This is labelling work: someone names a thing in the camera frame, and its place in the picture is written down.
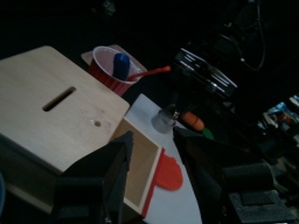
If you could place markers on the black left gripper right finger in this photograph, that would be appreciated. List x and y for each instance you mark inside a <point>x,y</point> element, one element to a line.
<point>218,163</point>

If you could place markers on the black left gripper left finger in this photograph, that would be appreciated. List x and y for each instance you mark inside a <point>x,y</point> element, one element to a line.
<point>94,175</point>

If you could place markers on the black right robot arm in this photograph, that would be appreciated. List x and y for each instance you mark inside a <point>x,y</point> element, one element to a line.
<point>241,29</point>

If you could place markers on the wooden drawer with red front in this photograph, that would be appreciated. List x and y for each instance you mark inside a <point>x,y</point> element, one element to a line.
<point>144,157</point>

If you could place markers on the orange toy carrot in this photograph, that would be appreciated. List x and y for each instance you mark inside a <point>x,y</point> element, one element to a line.
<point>193,121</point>

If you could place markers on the white cutting board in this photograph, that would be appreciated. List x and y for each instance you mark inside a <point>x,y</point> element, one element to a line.
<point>175,204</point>

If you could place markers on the wooden box with slot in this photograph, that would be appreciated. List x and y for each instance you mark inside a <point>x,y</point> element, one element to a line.
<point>47,131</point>

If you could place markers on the blue toy utensil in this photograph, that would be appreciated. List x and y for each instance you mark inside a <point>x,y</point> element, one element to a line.
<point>122,65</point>

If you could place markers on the red plastic cup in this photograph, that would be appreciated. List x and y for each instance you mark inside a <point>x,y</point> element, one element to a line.
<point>107,78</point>

